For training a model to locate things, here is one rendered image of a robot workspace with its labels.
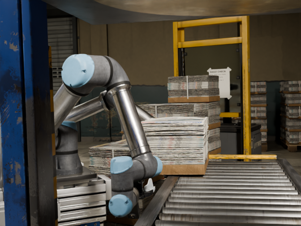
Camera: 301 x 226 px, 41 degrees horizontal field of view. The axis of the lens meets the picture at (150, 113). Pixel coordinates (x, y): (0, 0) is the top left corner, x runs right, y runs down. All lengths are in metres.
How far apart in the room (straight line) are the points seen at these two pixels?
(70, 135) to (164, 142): 0.40
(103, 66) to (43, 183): 0.69
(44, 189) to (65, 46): 9.30
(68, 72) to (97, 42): 8.37
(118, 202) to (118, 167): 0.11
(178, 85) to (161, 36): 6.10
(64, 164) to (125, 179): 0.49
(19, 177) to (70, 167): 0.93
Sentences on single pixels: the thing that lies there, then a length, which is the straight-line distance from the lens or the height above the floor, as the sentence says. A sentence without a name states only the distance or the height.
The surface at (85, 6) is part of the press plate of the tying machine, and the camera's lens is 0.65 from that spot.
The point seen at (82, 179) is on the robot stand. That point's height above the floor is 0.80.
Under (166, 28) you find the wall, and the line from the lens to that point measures 9.58.
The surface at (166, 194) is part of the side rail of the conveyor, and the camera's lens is 1.47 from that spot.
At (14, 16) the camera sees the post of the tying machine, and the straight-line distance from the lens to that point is 0.88.
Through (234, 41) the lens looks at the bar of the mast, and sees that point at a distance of 3.93.
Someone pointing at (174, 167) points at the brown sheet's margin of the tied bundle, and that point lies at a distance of 1.76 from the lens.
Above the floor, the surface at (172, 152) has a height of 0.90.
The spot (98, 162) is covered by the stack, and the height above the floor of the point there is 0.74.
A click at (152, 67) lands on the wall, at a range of 9.55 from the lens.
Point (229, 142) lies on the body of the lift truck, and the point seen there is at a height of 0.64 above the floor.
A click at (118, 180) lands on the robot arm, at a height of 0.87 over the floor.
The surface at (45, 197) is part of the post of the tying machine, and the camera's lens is 0.90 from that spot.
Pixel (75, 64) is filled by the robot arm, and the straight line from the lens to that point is 1.45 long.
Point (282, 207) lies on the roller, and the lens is 1.36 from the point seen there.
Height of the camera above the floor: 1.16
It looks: 3 degrees down
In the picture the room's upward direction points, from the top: 2 degrees counter-clockwise
